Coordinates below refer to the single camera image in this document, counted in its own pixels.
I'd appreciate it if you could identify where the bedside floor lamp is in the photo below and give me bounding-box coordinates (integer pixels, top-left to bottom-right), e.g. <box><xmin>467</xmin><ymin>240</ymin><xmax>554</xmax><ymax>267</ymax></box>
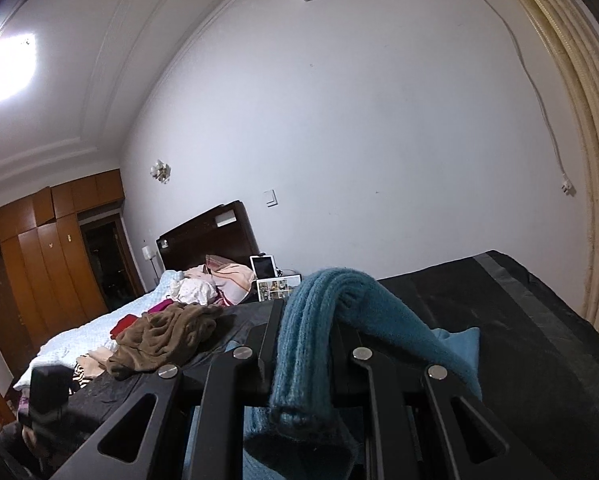
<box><xmin>141</xmin><ymin>245</ymin><xmax>160</xmax><ymax>284</ymax></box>

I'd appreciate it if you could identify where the pink striped pillow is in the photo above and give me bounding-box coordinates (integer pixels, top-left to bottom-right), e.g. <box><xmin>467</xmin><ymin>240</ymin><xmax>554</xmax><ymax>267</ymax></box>
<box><xmin>184</xmin><ymin>255</ymin><xmax>256</xmax><ymax>307</ymax></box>

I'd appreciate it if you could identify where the wall lamp fixture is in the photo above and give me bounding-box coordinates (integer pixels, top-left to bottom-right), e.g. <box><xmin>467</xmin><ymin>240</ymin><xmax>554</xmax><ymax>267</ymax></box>
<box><xmin>150</xmin><ymin>159</ymin><xmax>172</xmax><ymax>184</ymax></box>

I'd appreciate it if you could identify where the blue knit sweater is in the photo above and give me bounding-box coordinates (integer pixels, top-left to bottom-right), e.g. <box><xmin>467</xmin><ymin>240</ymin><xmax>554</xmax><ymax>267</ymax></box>
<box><xmin>183</xmin><ymin>266</ymin><xmax>483</xmax><ymax>480</ymax></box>

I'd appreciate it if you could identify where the ceiling light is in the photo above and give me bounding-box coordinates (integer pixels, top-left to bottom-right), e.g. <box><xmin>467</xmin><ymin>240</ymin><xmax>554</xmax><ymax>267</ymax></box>
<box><xmin>0</xmin><ymin>30</ymin><xmax>37</xmax><ymax>103</ymax></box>

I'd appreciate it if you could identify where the white wall switch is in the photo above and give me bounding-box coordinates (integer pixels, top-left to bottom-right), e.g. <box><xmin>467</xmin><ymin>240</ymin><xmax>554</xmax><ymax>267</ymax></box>
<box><xmin>264</xmin><ymin>190</ymin><xmax>278</xmax><ymax>208</ymax></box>

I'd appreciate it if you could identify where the wooden wardrobe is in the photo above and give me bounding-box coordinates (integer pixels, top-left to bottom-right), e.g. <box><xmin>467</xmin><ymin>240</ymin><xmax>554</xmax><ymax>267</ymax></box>
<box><xmin>0</xmin><ymin>170</ymin><xmax>143</xmax><ymax>376</ymax></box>

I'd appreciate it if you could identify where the beige pleated curtain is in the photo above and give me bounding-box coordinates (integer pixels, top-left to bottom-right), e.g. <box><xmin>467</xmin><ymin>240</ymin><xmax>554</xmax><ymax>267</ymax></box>
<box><xmin>517</xmin><ymin>0</ymin><xmax>599</xmax><ymax>333</ymax></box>

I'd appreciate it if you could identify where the photo collage frame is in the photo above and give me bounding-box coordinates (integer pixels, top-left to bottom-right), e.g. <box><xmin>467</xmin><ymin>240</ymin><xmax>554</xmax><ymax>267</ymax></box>
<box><xmin>256</xmin><ymin>274</ymin><xmax>301</xmax><ymax>301</ymax></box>

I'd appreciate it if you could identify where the black table cover cloth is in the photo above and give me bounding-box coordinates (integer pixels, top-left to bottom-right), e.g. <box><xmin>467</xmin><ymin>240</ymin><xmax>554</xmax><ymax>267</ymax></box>
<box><xmin>47</xmin><ymin>252</ymin><xmax>599</xmax><ymax>479</ymax></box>

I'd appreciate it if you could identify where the white tablet device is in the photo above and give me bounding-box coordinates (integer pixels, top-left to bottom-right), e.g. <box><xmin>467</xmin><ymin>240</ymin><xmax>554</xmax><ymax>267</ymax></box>
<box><xmin>250</xmin><ymin>255</ymin><xmax>278</xmax><ymax>280</ymax></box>

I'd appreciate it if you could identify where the magenta knit garment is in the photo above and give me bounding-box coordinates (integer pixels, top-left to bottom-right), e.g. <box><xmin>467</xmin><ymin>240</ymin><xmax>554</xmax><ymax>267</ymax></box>
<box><xmin>110</xmin><ymin>299</ymin><xmax>174</xmax><ymax>340</ymax></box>

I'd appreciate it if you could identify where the dark wooden headboard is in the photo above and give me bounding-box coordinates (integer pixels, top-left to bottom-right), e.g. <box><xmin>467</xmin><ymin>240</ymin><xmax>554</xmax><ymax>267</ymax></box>
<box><xmin>156</xmin><ymin>200</ymin><xmax>260</xmax><ymax>271</ymax></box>

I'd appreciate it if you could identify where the white power cable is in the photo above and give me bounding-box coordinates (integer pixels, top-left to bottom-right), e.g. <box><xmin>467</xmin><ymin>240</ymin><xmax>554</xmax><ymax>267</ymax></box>
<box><xmin>449</xmin><ymin>0</ymin><xmax>577</xmax><ymax>196</ymax></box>

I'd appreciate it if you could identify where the brown fleece blanket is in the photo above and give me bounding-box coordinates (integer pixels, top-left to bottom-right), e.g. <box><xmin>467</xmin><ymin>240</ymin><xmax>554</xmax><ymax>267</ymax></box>
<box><xmin>106</xmin><ymin>304</ymin><xmax>224</xmax><ymax>380</ymax></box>

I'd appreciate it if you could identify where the person's left hand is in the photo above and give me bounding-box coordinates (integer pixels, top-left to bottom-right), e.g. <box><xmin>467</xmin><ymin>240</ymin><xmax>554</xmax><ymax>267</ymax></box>
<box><xmin>21</xmin><ymin>426</ymin><xmax>52</xmax><ymax>460</ymax></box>

